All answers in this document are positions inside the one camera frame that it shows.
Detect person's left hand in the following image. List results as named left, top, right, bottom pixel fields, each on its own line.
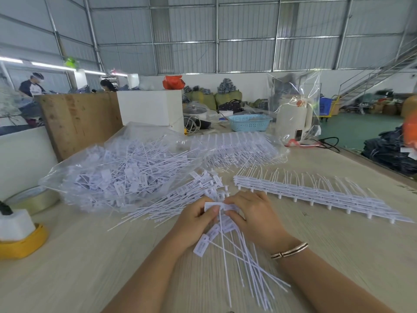
left=174, top=197, right=223, bottom=255

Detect person's right hand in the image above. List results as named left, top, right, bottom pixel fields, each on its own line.
left=224, top=190, right=294, bottom=255

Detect bundle of white seal tags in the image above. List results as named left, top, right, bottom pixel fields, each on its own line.
left=193, top=201, right=292, bottom=312

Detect person's right forearm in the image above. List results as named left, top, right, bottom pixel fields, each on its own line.
left=270, top=243, right=399, bottom=313

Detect person's left forearm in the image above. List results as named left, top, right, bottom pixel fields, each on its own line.
left=101, top=236, right=199, bottom=313

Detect loose pile of white seal tags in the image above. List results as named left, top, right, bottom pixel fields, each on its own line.
left=107, top=169, right=232, bottom=232

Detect joined strip of white seal tags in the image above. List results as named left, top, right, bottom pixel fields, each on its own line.
left=233, top=166, right=412, bottom=226

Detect blue plastic basket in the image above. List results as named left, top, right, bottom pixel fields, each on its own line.
left=228, top=114, right=273, bottom=133

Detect large clear bag of seal tags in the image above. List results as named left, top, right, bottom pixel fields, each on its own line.
left=38, top=121, right=210, bottom=215

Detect metal pot with lid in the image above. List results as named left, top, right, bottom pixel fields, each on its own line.
left=183, top=106, right=210, bottom=120

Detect black handbag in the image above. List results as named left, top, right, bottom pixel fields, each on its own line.
left=218, top=99, right=245, bottom=115

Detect white electric kettle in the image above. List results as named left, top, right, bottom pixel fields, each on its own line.
left=275, top=96, right=315, bottom=143

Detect green sacks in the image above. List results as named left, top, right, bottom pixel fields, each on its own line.
left=184, top=89, right=243, bottom=110

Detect white box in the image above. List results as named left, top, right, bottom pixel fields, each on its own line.
left=116, top=89, right=185, bottom=135

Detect orange plastic bag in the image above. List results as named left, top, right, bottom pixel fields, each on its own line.
left=162, top=75, right=186, bottom=91

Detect blue plastic crate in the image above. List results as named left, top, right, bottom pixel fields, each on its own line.
left=319, top=97, right=333, bottom=116

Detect clear plastic cover bag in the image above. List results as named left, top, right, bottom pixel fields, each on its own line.
left=266, top=70, right=322, bottom=148

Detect wooden board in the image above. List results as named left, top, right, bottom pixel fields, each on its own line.
left=33, top=92, right=124, bottom=162

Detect pile of dark garments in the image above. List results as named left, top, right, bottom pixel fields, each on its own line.
left=361, top=126, right=417, bottom=177

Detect clear tape roll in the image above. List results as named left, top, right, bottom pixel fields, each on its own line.
left=4, top=185, right=61, bottom=216

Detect yellow tape dispenser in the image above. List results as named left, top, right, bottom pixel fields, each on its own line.
left=0, top=222, right=50, bottom=260

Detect metal staircase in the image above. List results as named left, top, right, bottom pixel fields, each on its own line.
left=339, top=45, right=417, bottom=102

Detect striped wrist bracelet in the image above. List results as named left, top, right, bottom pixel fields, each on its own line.
left=270, top=242, right=309, bottom=260

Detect black cable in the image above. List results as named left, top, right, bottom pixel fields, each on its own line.
left=312, top=136, right=341, bottom=151

